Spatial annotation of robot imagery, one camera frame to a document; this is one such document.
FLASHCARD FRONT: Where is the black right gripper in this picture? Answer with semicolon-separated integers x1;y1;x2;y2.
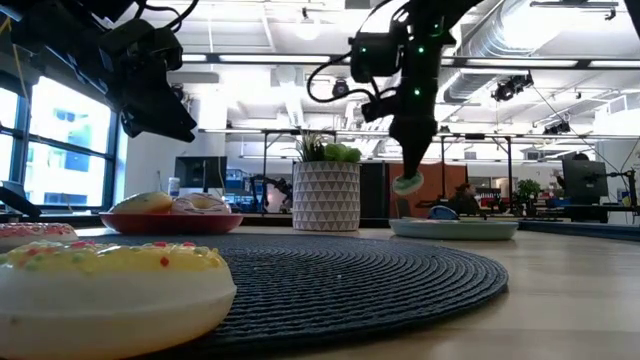
388;74;442;182

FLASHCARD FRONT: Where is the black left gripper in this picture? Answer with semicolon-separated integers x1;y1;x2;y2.
106;67;199;144

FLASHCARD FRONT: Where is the small green frosted donut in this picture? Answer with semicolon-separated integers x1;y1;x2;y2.
391;171;425;197

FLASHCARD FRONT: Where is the dark blue frosted donut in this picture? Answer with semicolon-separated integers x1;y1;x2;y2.
427;205;460;222

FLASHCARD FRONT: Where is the large pink white donut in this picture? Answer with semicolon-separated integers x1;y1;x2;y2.
169;192;233;216

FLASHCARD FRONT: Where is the dark monitor on arm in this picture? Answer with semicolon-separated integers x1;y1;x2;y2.
561;158;610;199

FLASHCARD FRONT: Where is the orange partition panel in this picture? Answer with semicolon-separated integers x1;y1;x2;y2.
388;162;469;219

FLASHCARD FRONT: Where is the small dark computer monitor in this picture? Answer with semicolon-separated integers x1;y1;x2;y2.
174;155;229;190

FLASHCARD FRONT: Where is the person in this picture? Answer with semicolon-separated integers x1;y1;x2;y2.
448;182;482;216

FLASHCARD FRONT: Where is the green succulent plant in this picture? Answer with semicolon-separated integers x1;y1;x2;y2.
284;130;363;164

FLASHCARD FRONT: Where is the pale green plate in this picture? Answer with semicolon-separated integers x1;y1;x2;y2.
388;217;520;242

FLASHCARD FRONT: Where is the large cream sprinkled donut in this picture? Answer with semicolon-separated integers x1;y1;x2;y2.
110;191;174;216

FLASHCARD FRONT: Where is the white patterned plant pot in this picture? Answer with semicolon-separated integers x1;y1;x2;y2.
292;160;361;233

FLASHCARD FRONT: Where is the red plate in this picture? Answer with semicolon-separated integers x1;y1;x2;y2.
98;211;245;236

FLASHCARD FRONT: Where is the large office window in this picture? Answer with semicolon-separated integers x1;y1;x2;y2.
0;74;124;209

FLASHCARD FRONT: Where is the background potted plant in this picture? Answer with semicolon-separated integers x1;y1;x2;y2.
513;178;542;211

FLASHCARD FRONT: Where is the ceiling light strip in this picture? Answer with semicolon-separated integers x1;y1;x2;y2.
442;58;640;70
180;53;332;65

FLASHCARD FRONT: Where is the round black woven placemat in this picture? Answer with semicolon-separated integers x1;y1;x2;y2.
94;232;510;351

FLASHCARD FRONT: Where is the small pink frosted donut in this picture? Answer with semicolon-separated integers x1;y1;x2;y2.
0;221;80;254

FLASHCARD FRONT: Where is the small yellow frosted donut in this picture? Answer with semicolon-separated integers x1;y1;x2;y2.
0;239;238;360

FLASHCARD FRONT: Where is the black metal stand frame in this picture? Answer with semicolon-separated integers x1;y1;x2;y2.
259;128;337;214
438;133;515;206

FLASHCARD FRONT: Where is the silver ceiling duct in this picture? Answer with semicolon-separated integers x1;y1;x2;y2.
442;0;556;104

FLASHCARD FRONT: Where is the black ceiling camera cluster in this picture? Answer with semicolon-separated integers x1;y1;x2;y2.
490;72;535;103

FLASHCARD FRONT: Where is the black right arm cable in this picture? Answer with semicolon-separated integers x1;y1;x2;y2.
305;49;401;105

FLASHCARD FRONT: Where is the yellow cord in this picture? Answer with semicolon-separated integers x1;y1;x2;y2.
0;17;32;109

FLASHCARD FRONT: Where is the black wedge-shaped bracket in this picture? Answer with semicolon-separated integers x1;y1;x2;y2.
0;179;44;217

